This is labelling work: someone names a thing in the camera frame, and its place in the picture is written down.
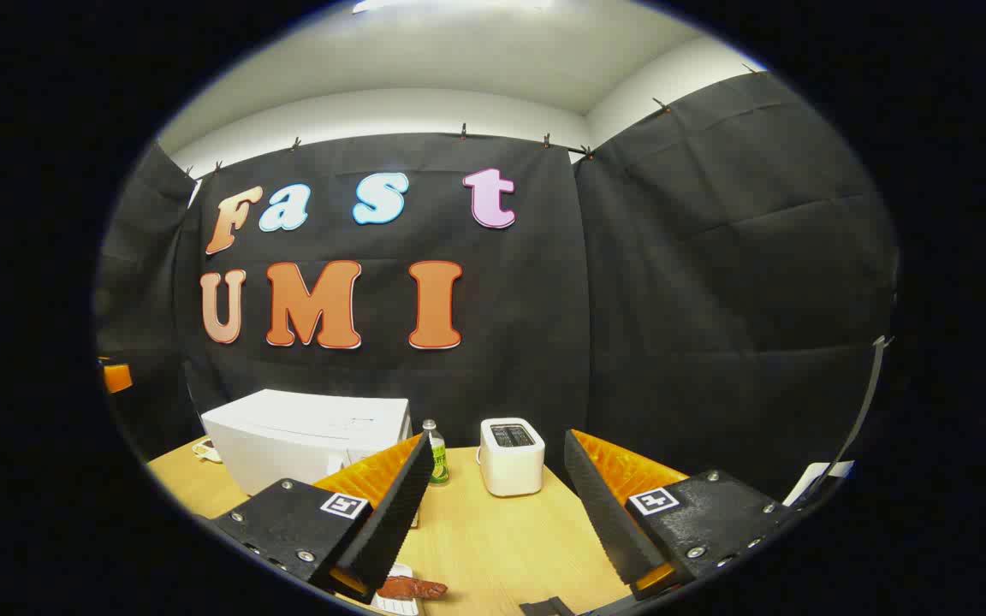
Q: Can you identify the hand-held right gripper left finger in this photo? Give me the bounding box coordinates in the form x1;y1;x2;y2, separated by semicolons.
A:
206;432;436;604

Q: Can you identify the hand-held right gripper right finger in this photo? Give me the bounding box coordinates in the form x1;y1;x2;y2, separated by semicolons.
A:
563;429;802;600

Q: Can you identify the red-brown roasted meat piece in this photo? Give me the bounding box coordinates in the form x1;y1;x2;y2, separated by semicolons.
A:
377;576;448;600

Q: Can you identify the white microwave oven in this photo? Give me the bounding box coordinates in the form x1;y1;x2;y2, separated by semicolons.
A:
200;389;413;497

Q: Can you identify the green label drink bottle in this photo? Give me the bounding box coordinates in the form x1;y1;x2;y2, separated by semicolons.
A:
422;419;449;487

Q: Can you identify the white ribbed rectangular plate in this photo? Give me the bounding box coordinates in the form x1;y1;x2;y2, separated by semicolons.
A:
371;563;421;616

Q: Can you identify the white toaster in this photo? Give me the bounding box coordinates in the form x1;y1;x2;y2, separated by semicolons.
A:
478;418;545;498

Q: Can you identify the white low stand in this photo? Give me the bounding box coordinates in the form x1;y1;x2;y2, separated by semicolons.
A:
782;460;855;507

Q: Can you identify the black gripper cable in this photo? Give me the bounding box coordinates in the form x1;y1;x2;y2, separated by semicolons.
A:
801;335;894;506

